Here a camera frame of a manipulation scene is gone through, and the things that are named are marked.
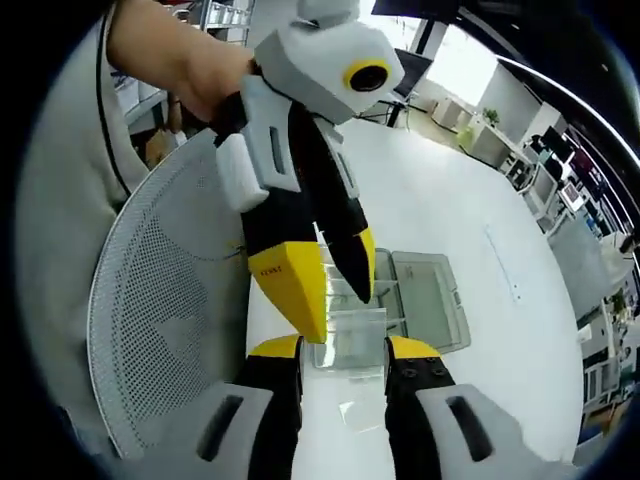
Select white table cable cover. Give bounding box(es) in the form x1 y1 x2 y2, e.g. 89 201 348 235
482 224 524 304

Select clear plastic divider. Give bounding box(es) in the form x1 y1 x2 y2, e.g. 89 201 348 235
338 394 384 434
303 305 390 372

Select grey transparent guide fixture box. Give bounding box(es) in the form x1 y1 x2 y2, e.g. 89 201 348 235
324 247 472 354

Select white low cabinets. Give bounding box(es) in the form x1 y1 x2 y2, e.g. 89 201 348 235
429 94 474 131

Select person's torso in pale shirt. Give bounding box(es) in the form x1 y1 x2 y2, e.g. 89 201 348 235
14 14 151 426

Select wall display screens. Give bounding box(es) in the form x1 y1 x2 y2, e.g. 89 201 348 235
569 144 626 211

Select frosted desk partition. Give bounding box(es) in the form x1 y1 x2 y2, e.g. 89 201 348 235
547 214 631 321

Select black device cable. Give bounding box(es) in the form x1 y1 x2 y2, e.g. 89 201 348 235
97 12 132 196

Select black hanging screen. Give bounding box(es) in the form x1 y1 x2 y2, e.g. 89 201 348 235
372 0 439 21

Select white side desk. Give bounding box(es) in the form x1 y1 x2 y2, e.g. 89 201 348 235
359 94 426 131

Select person's left hand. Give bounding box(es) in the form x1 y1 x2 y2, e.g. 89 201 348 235
169 47 256 126

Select black desk monitor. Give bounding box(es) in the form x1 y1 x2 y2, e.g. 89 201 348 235
392 49 434 101

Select grey mesh office chair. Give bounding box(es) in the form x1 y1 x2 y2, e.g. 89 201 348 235
87 130 261 461

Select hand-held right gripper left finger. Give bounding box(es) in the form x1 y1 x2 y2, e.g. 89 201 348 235
119 334 306 480

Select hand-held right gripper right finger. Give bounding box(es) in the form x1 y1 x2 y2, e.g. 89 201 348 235
383 334 566 480

